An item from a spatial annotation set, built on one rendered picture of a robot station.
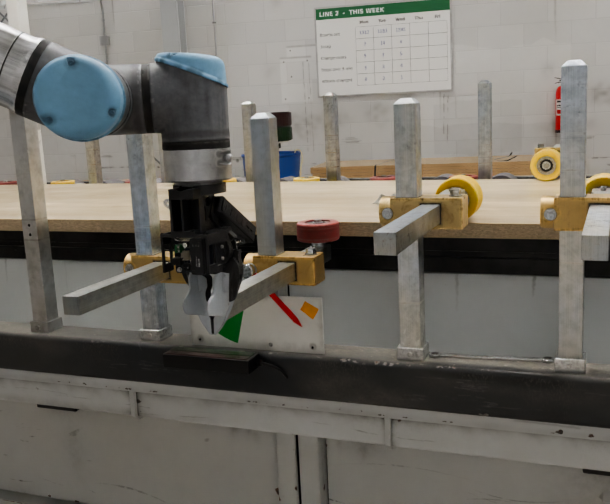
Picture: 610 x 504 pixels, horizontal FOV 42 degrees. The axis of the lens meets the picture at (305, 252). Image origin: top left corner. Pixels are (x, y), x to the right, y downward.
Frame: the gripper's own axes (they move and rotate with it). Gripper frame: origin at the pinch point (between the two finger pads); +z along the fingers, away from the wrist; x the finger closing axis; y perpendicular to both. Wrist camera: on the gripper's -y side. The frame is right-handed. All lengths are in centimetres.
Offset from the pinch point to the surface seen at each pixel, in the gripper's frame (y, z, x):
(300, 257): -26.4, -4.8, 2.3
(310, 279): -26.4, -1.1, 3.9
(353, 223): -45.7, -8.0, 5.4
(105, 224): -45, -7, -51
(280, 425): -30.3, 27.5, -4.9
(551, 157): -114, -16, 36
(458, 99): -731, -42, -107
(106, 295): -7.2, -1.4, -23.7
